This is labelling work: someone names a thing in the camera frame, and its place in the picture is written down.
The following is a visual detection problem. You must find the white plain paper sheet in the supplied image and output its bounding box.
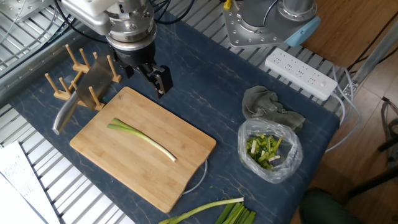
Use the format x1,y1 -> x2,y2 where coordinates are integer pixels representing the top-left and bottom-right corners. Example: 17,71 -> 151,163
0,174 -> 47,224

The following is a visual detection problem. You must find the green scallion leaf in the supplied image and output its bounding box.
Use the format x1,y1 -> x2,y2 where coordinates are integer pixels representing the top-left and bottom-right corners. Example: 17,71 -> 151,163
214,202 -> 237,224
243,210 -> 257,224
228,205 -> 246,224

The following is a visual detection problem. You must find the wooden peg rack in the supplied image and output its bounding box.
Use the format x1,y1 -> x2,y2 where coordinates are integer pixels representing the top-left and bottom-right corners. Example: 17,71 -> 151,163
44,44 -> 122,111

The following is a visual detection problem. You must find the chopped scallion heap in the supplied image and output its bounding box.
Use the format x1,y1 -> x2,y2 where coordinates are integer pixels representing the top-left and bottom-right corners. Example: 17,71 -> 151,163
245,133 -> 284,170

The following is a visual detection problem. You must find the white power strip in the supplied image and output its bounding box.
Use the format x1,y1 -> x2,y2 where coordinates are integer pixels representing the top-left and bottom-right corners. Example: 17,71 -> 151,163
264,47 -> 338,101

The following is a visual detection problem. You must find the scallion stalk with white root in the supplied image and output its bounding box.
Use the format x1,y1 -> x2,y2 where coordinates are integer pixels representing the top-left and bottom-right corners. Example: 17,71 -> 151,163
106,118 -> 178,163

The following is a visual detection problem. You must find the black chair frame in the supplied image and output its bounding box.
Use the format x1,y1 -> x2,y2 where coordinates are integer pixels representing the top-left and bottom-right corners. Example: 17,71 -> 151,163
343,96 -> 398,203

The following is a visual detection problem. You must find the silver perforated metal plate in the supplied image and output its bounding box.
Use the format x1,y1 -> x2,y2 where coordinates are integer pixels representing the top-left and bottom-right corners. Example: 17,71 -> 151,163
0,0 -> 55,23

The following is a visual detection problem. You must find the white power cable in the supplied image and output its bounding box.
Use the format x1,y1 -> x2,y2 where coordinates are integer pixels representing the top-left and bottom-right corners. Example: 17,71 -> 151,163
325,65 -> 363,153

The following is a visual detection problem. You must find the grey crumpled cloth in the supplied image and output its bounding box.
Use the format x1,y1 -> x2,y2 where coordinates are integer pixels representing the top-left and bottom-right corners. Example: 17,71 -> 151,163
241,85 -> 306,133

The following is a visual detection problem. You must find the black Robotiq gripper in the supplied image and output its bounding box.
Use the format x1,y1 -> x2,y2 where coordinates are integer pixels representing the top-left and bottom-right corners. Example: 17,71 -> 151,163
112,42 -> 174,100

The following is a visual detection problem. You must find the clear plastic bag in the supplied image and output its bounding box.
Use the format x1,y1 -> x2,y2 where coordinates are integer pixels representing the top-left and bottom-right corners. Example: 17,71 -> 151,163
238,118 -> 304,184

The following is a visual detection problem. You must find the steel cleaver knife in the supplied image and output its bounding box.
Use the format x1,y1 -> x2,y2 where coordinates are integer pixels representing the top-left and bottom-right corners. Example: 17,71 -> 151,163
52,55 -> 115,136

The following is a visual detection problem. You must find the grey metal rail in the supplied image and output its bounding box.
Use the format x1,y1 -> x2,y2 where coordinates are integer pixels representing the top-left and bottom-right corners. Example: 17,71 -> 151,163
0,23 -> 108,108

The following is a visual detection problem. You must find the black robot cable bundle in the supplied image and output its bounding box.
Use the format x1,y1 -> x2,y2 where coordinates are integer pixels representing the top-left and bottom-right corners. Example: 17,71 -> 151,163
54,0 -> 195,44

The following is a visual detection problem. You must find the dark blue marbled mat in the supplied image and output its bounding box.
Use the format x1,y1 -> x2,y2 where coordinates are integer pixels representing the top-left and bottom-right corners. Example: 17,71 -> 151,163
8,12 -> 341,224

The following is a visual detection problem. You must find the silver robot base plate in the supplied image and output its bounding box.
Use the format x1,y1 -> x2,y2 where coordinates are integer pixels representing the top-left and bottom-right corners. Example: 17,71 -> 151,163
222,1 -> 289,50

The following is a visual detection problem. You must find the silver aluminium frame post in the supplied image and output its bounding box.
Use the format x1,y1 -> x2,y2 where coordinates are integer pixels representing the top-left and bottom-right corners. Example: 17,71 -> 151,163
350,18 -> 398,91

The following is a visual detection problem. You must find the bamboo cutting board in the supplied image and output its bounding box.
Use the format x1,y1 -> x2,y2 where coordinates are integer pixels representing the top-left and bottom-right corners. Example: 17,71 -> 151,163
69,86 -> 217,214

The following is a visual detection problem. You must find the brown wooden desk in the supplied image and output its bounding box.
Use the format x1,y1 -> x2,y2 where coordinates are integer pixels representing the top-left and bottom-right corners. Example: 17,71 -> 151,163
302,0 -> 398,68

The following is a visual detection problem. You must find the long whole scallion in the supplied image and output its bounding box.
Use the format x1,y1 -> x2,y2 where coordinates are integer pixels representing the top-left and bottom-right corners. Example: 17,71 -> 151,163
158,197 -> 245,224

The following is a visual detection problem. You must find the green trouser leg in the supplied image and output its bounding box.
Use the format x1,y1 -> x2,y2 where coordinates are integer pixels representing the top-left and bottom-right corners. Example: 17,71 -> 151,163
300,187 -> 363,224

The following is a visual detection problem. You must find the white printed paper sheet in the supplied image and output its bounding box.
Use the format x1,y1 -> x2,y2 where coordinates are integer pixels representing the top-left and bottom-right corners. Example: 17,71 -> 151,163
0,141 -> 60,224

